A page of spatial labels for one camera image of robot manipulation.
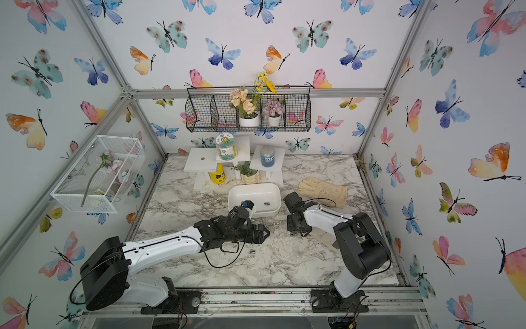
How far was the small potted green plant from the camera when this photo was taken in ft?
3.30

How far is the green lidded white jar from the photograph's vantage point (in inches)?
33.1

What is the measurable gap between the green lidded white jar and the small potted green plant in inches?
4.8
